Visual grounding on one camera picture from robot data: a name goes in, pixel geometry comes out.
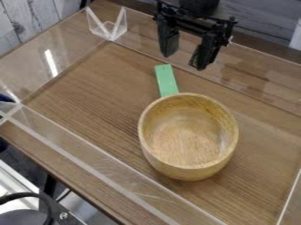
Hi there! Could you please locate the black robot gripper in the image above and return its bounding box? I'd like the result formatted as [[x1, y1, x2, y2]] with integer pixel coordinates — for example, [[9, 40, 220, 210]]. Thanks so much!
[[153, 2, 238, 70]]

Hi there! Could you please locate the green rectangular block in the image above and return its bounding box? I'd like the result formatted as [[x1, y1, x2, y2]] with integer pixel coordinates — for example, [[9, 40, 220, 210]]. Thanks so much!
[[153, 64, 179, 97]]

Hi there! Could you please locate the brown wooden bowl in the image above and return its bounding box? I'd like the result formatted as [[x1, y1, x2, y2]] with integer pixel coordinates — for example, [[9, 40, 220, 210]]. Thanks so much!
[[137, 93, 238, 181]]

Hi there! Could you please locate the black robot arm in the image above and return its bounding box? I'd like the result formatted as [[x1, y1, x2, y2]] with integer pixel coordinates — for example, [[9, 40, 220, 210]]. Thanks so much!
[[152, 0, 238, 70]]

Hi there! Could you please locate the clear acrylic corner bracket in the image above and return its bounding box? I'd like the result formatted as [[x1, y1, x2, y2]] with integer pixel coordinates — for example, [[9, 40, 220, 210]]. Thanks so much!
[[84, 7, 127, 41]]

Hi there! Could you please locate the clear acrylic table enclosure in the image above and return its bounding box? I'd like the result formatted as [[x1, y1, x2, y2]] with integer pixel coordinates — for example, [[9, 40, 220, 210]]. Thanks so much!
[[0, 0, 301, 225]]

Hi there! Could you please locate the black metal bracket with bolt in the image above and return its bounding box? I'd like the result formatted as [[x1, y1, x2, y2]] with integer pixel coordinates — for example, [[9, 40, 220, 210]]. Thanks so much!
[[36, 192, 87, 225]]

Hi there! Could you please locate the black cable loop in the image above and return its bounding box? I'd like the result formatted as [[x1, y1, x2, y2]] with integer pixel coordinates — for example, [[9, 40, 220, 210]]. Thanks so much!
[[0, 192, 54, 225]]

